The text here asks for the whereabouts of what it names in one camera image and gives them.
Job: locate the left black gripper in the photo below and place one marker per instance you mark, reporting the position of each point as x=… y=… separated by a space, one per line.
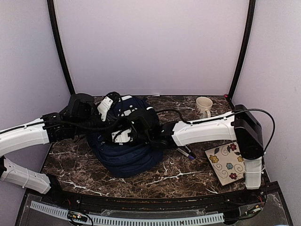
x=111 y=122

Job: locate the navy blue student backpack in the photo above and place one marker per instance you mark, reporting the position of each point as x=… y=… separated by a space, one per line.
x=126 y=160

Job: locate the purple-capped white marker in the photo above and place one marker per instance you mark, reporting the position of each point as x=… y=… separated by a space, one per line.
x=184 y=150

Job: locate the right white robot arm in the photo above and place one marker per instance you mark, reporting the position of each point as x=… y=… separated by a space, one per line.
x=239 y=125

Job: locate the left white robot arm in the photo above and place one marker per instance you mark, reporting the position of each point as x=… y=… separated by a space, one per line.
x=21 y=137

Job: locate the cream floral ceramic mug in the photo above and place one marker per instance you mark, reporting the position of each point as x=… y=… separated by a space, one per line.
x=203 y=107

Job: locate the square floral ceramic plate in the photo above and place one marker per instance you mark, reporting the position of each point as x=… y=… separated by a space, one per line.
x=227 y=163

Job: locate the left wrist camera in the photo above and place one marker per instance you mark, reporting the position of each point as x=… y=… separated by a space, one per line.
x=106 y=104

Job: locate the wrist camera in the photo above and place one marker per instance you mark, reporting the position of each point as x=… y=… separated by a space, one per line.
x=122 y=136
x=106 y=104

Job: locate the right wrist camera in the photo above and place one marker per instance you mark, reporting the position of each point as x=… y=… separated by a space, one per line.
x=122 y=136

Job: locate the left black frame post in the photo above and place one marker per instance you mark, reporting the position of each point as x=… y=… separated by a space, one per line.
x=59 y=46

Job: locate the black frame post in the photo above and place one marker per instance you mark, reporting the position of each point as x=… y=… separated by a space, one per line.
x=59 y=46
x=243 y=49

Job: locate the grey slotted cable duct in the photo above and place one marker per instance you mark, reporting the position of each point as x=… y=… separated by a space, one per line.
x=125 y=218

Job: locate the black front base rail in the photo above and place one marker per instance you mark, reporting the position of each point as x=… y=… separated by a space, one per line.
x=263 y=207

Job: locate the right black frame post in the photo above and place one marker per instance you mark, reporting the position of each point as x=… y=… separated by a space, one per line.
x=243 y=49

